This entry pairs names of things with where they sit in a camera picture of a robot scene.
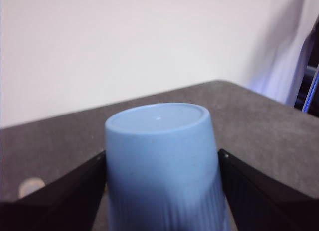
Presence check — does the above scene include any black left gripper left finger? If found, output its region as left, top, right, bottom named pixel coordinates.
left=0, top=150, right=108, bottom=231

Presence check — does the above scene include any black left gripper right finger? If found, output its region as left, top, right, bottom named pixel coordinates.
left=218, top=148, right=319, bottom=231

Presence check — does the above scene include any blue ribbed cup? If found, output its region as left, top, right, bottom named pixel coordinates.
left=104, top=103, right=237, bottom=231

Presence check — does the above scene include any gold wire cup rack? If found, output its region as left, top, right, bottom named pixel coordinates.
left=18, top=177, right=47, bottom=198

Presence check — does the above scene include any blue braided cable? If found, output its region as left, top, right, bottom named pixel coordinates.
left=301, top=76, right=319, bottom=113

